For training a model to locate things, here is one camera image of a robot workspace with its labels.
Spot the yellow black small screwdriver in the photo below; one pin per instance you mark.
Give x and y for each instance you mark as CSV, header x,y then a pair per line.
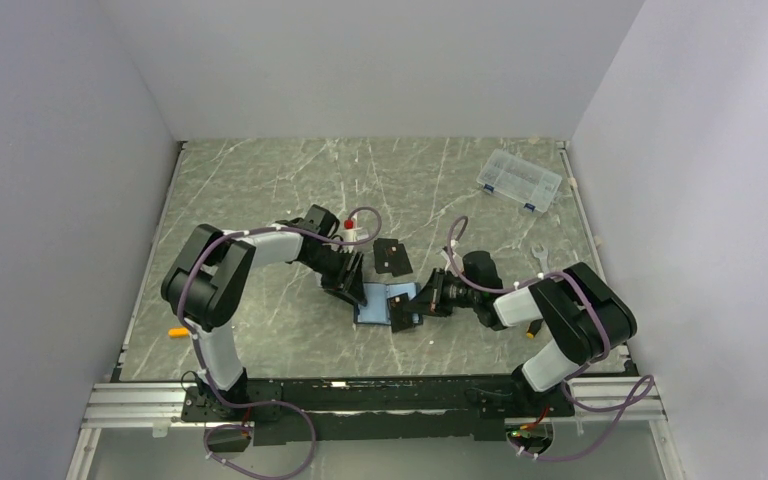
x,y
534,328

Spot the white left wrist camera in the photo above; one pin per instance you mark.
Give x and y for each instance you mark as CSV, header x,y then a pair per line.
x,y
352,234

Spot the silver open-end wrench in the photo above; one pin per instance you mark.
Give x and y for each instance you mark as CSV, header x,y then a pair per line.
x,y
541,254

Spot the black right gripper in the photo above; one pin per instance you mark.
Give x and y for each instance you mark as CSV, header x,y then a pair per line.
x,y
430,300

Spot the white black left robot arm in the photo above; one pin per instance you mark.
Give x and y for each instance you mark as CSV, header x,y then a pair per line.
x,y
205,284

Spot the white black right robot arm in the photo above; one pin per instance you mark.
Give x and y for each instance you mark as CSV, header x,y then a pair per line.
x,y
585,317

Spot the clear plastic organizer box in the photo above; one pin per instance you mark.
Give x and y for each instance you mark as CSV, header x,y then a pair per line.
x,y
531,186

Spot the blue leather card holder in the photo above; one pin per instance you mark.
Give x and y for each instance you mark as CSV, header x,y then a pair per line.
x,y
376,311

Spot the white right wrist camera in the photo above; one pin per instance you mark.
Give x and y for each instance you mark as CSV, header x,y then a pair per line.
x,y
453,261

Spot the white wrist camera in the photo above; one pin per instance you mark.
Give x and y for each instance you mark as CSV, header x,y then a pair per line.
x,y
352,234
453,261

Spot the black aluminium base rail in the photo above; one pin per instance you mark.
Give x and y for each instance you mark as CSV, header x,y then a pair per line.
x,y
296,410

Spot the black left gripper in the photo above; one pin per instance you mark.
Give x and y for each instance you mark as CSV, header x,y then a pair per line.
x,y
349,284

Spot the black VIP card stack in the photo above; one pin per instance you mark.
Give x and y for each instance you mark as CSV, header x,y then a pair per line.
x,y
390,257

